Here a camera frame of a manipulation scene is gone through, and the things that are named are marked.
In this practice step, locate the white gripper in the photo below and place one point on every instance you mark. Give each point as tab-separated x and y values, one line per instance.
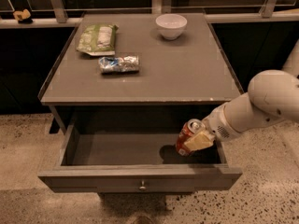
217	125

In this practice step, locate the red coke can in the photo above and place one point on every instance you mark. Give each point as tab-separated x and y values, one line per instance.
189	129

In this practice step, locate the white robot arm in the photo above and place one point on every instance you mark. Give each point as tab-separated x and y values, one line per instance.
272	96

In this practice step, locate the metal drawer knob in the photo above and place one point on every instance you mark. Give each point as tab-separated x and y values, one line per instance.
142	186

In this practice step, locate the grey cabinet with top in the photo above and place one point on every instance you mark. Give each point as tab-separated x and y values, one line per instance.
189	70

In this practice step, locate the grey open top drawer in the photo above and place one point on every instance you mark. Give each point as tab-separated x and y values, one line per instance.
118	162

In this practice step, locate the crushed blue silver can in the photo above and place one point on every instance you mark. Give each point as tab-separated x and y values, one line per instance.
123	64

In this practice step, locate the white ceramic bowl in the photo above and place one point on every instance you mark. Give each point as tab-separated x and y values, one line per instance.
171	26

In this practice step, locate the metal window railing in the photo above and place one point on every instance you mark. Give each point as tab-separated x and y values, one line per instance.
66	13

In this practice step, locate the green chip bag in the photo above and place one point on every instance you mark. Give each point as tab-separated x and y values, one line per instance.
98	40

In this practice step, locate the small yellow sponge object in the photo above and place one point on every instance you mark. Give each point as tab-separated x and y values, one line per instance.
22	16

